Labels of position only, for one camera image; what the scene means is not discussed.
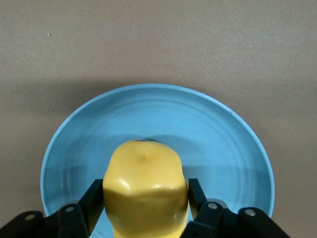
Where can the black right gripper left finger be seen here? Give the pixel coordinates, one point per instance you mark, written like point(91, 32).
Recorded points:
point(89, 205)

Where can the brown table cover mat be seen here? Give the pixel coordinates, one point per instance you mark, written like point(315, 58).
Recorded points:
point(148, 44)

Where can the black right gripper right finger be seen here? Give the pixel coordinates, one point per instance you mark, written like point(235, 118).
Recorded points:
point(200, 205)

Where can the light blue plate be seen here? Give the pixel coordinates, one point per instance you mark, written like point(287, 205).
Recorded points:
point(210, 138)

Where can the yellow potato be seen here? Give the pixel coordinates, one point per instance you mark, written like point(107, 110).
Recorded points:
point(146, 188)

